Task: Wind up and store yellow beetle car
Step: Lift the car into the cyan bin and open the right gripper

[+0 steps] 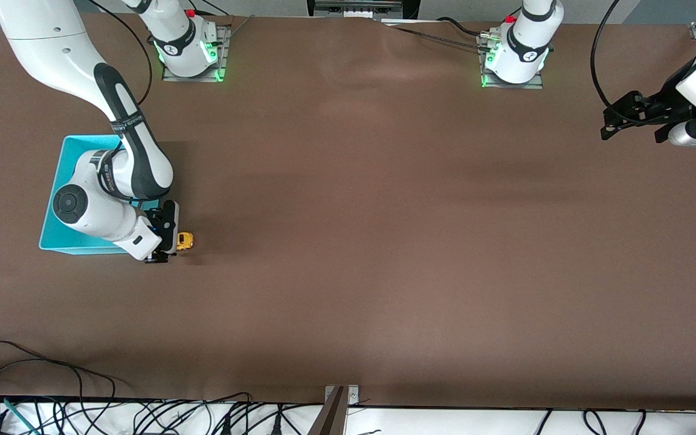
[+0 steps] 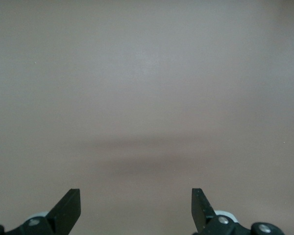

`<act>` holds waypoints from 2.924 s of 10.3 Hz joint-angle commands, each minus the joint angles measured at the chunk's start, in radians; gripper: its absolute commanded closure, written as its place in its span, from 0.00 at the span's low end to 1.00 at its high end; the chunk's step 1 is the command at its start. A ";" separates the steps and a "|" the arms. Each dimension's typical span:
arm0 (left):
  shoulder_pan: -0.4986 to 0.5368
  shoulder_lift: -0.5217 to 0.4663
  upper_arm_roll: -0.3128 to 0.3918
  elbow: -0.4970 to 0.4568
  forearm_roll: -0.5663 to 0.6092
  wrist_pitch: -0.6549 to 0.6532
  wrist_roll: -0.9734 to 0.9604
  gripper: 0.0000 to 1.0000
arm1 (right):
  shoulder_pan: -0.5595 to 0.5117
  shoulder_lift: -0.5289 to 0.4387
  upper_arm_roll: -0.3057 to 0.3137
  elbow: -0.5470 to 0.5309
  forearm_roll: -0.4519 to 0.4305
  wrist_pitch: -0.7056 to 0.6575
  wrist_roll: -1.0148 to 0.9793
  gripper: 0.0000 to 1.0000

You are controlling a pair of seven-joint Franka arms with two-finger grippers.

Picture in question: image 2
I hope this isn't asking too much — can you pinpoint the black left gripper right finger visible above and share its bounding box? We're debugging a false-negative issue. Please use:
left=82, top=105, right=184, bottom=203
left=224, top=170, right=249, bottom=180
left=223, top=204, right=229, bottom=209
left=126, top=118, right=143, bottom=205
left=191, top=188, right=284, bottom=235

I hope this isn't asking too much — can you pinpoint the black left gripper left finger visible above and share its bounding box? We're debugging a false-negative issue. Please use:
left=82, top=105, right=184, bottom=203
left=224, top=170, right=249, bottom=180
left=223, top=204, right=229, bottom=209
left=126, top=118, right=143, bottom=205
left=0, top=188, right=82, bottom=235

